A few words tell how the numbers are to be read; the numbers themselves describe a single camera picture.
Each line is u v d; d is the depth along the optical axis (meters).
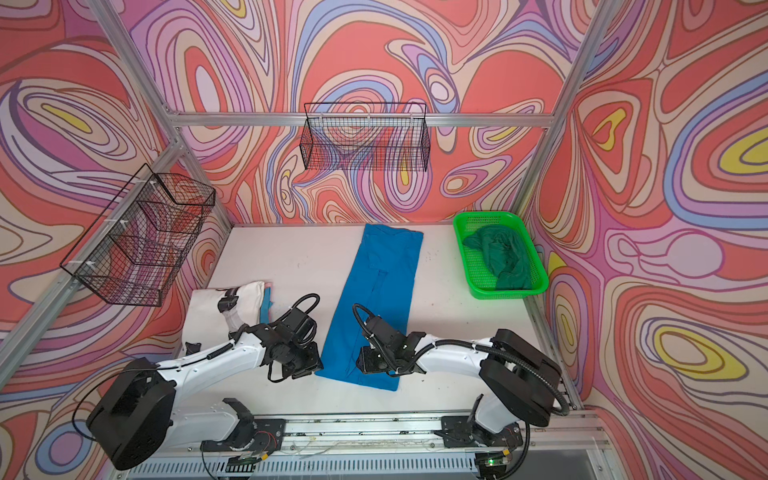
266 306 0.94
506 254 1.05
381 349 0.64
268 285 0.98
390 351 0.65
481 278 1.05
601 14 0.70
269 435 0.72
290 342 0.67
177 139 0.91
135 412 0.41
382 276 1.04
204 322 0.89
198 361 0.49
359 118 0.87
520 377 0.44
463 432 0.73
